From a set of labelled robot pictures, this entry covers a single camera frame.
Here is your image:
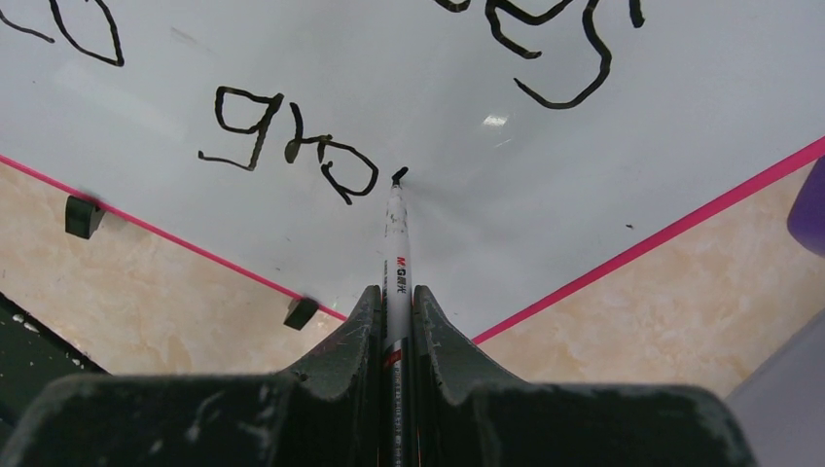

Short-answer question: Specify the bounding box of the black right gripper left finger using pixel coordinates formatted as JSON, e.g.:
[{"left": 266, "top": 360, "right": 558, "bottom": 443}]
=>
[{"left": 1, "top": 286, "right": 382, "bottom": 466}]

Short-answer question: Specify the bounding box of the black whiteboard clip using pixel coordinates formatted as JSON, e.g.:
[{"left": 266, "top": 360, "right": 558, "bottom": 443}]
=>
[
  {"left": 283, "top": 296, "right": 319, "bottom": 331},
  {"left": 64, "top": 196, "right": 106, "bottom": 239}
]

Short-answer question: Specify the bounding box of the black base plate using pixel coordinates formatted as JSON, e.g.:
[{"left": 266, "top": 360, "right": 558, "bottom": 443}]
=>
[{"left": 1, "top": 296, "right": 107, "bottom": 444}]

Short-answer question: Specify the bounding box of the purple marker holder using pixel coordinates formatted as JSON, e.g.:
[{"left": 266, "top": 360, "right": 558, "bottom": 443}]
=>
[{"left": 787, "top": 171, "right": 824, "bottom": 258}]

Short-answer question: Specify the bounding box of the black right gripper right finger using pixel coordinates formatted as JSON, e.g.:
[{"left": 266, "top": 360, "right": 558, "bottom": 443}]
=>
[{"left": 413, "top": 286, "right": 756, "bottom": 466}]

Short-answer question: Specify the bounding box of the pink framed whiteboard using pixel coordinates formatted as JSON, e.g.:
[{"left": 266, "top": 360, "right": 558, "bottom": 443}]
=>
[{"left": 1, "top": 1, "right": 824, "bottom": 338}]

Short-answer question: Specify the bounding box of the silver whiteboard marker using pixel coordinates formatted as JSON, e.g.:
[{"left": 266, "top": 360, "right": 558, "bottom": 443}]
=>
[{"left": 380, "top": 168, "right": 417, "bottom": 466}]

